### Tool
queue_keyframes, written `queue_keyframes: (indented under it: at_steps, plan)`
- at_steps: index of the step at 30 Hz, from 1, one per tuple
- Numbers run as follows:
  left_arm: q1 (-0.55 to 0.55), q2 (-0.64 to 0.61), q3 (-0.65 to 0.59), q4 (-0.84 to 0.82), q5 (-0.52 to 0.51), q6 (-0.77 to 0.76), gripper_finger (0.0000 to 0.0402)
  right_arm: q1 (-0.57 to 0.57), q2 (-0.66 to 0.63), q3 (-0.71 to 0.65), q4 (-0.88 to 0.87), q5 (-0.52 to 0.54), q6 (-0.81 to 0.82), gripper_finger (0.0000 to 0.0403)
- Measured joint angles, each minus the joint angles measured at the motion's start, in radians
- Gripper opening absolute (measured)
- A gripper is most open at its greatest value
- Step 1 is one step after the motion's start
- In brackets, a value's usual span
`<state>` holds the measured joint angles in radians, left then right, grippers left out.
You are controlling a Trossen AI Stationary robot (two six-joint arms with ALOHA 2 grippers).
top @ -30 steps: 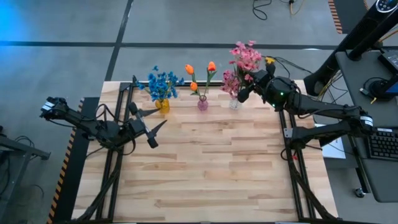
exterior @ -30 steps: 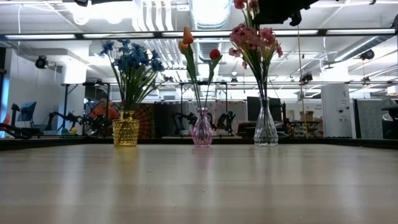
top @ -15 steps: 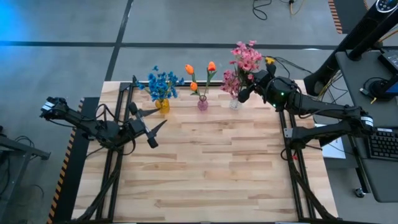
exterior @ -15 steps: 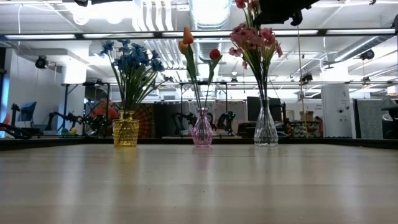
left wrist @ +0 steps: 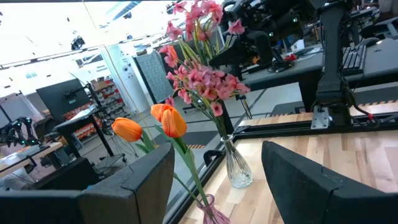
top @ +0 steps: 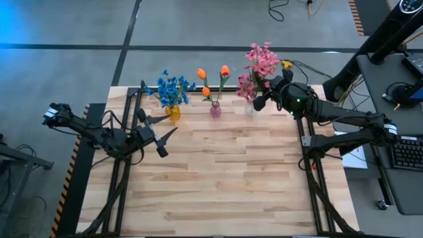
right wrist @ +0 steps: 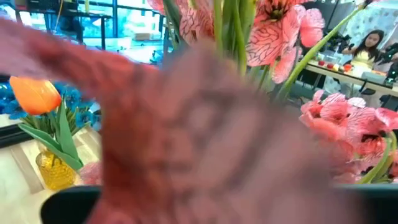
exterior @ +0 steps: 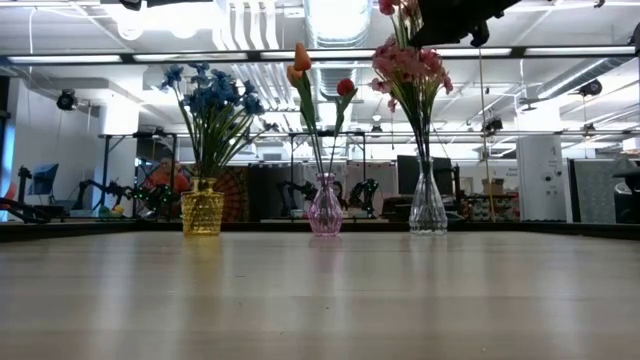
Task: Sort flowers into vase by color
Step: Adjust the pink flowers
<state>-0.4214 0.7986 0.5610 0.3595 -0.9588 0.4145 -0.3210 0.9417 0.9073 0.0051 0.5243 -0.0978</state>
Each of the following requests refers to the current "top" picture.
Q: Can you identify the clear glass vase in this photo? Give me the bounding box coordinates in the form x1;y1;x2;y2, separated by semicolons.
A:
243;99;258;116

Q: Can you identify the blue artificial flower bunch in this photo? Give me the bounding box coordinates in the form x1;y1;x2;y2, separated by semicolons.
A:
160;69;197;115
145;77;181;115

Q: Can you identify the yellow glass vase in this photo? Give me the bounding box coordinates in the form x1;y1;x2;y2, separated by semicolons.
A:
165;104;181;122

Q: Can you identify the black mat with striped edge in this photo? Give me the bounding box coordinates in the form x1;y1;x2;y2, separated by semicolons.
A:
49;102;106;238

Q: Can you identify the black cylindrical pole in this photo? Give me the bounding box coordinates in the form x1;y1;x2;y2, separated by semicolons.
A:
369;19;423;65

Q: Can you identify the black tablet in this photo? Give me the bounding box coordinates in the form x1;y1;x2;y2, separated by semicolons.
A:
401;52;423;80

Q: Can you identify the black desk device with cable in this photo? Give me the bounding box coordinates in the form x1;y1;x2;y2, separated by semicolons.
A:
383;81;423;108

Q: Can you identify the black keyboard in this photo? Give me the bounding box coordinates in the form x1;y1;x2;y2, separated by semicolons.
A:
389;136;423;172

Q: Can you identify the black aluminium table frame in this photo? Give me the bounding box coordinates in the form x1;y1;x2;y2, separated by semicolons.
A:
79;79;361;238

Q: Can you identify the pink glass vase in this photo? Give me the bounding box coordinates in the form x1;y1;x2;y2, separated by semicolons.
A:
209;100;222;118

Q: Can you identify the black tower fan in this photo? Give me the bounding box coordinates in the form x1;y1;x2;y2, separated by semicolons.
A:
322;0;423;103

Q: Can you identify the yellow floor cable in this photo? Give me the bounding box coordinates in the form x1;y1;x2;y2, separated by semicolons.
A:
305;0;321;17

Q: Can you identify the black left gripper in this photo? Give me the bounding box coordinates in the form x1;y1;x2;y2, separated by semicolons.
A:
137;108;178;159

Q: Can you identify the orange artificial tulip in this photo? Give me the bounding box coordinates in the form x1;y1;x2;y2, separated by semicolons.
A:
196;68;217;106
202;86;215;106
214;65;231;106

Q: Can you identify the pink artificial flower bunch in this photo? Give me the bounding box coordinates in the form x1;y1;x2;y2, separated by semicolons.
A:
236;74;258;102
245;42;265;83
256;42;281;90

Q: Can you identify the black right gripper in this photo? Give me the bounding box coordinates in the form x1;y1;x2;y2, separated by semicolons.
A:
253;69;293;112

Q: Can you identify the yellow green wire bundle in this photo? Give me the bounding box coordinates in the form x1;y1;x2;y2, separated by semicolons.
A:
330;74;364;116

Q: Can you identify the white paper sheet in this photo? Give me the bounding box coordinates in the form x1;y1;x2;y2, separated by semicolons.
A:
342;147;368;170

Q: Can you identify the orange black hazard strip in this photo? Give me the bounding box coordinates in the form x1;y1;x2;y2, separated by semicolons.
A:
348;0;365;36

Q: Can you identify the grey desk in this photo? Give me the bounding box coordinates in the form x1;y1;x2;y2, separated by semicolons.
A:
356;52;423;216

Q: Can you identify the black floor cable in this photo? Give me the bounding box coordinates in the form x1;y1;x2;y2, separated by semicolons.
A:
268;0;290;22
290;58;333;85

